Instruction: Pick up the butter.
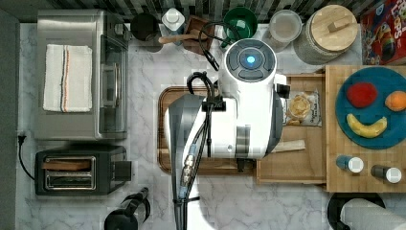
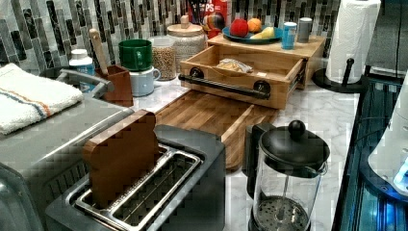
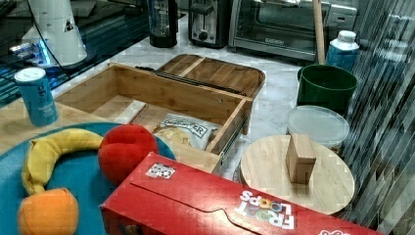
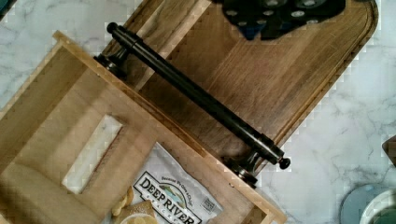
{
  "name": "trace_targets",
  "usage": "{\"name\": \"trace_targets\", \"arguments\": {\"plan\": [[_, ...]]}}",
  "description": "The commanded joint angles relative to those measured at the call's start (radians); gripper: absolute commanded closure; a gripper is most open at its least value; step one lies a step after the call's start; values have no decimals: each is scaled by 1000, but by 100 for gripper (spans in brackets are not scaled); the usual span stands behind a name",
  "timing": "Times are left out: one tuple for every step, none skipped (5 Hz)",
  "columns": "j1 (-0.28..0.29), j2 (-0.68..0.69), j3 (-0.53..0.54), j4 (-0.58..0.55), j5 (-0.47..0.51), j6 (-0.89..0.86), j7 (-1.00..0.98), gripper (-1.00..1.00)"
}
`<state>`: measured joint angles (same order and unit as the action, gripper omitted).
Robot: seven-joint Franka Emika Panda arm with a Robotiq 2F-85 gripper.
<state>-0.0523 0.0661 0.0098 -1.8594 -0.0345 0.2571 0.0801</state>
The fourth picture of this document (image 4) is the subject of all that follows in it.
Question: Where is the open wooden drawer box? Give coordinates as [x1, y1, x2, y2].
[1, 32, 287, 224]

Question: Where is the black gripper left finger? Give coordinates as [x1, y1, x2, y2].
[224, 12, 265, 40]

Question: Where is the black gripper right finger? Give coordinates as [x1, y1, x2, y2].
[261, 16, 306, 40]

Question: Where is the Deep River snack bag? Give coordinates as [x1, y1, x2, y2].
[129, 143, 223, 224]

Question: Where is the wooden cutting board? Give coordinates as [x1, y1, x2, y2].
[120, 0, 378, 167]

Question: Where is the black drawer handle bar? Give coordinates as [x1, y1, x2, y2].
[95, 22, 290, 188]

